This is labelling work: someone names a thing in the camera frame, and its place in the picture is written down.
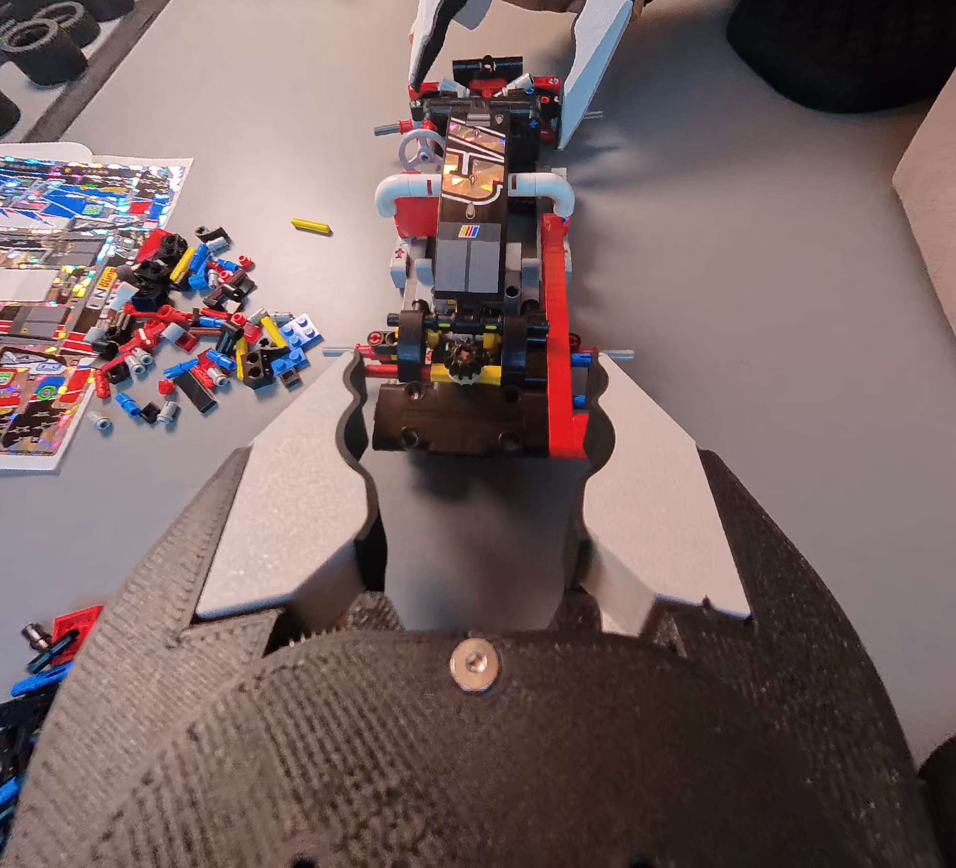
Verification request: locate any holographic sticker sheet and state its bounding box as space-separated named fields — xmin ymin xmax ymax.
xmin=0 ymin=153 xmax=195 ymax=475

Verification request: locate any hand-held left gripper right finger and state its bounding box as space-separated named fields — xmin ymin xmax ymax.
xmin=577 ymin=353 xmax=751 ymax=638

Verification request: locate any pile of mixed lego pieces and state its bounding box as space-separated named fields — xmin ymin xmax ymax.
xmin=87 ymin=224 xmax=325 ymax=434

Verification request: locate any red black lego beam assembly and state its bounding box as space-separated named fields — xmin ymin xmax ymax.
xmin=369 ymin=210 xmax=603 ymax=463

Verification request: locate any lego race car model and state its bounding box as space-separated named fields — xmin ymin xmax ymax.
xmin=323 ymin=51 xmax=637 ymax=393

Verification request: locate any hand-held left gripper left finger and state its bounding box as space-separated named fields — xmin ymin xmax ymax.
xmin=194 ymin=351 xmax=391 ymax=624

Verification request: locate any pile of black blue pins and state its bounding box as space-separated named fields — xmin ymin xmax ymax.
xmin=0 ymin=604 xmax=106 ymax=833

